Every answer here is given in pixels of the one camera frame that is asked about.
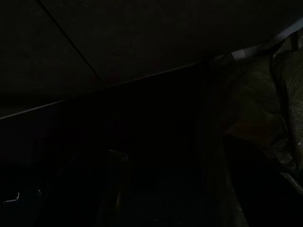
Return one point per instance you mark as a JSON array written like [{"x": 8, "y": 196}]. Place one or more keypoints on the olive green cloth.
[{"x": 260, "y": 94}]

